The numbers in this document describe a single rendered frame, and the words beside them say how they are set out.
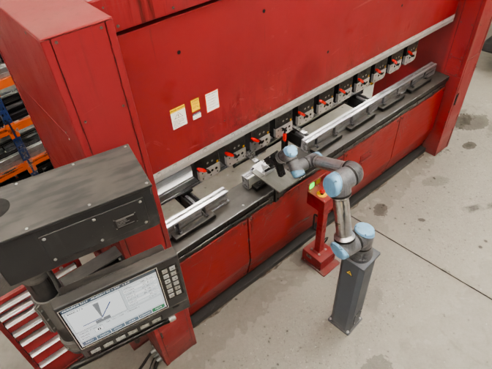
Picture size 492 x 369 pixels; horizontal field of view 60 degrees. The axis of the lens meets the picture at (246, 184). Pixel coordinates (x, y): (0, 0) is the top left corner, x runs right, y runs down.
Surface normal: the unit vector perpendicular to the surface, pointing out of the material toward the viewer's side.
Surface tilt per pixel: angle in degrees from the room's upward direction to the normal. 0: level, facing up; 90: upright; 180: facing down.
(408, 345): 0
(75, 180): 0
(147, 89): 90
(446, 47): 90
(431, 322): 0
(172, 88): 90
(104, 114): 90
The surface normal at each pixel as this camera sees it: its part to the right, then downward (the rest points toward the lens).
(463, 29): -0.76, 0.47
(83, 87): 0.65, 0.50
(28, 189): -0.04, -0.73
